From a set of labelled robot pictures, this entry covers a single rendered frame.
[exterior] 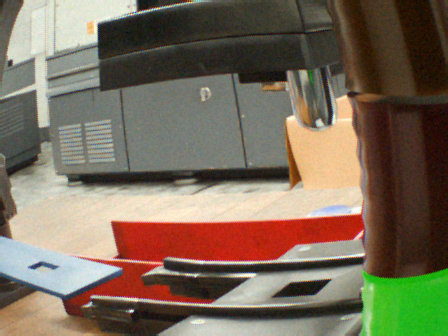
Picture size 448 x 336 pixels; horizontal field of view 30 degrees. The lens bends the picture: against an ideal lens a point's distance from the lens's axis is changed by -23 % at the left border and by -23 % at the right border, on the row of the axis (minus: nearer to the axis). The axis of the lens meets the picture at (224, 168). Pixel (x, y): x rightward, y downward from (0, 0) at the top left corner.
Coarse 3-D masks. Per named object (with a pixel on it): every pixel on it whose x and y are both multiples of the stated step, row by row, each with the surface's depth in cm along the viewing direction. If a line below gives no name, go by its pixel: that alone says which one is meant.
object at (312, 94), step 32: (160, 0) 43; (192, 0) 42; (224, 0) 39; (256, 0) 38; (288, 0) 37; (320, 0) 40; (128, 32) 41; (160, 32) 40; (192, 32) 40; (224, 32) 39; (256, 32) 38; (288, 32) 38; (320, 32) 39; (128, 64) 41; (160, 64) 41; (192, 64) 40; (224, 64) 40; (256, 64) 39; (288, 64) 38; (320, 64) 39; (320, 96) 40; (320, 128) 41
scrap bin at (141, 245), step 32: (128, 224) 84; (160, 224) 82; (192, 224) 81; (224, 224) 80; (256, 224) 79; (288, 224) 77; (320, 224) 76; (352, 224) 75; (128, 256) 85; (160, 256) 83; (192, 256) 82; (224, 256) 80; (256, 256) 79; (96, 288) 73; (128, 288) 71; (160, 288) 70
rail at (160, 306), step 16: (144, 304) 50; (160, 304) 50; (176, 304) 49; (192, 304) 49; (208, 304) 49; (224, 304) 48; (256, 304) 48; (272, 304) 47; (288, 304) 47; (304, 304) 46; (320, 304) 45; (336, 304) 45; (352, 304) 45; (144, 320) 51
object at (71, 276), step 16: (0, 240) 64; (0, 256) 60; (16, 256) 60; (32, 256) 60; (48, 256) 60; (64, 256) 61; (0, 272) 56; (16, 272) 56; (32, 272) 57; (48, 272) 57; (64, 272) 57; (80, 272) 57; (96, 272) 57; (112, 272) 58; (48, 288) 53; (64, 288) 54; (80, 288) 54
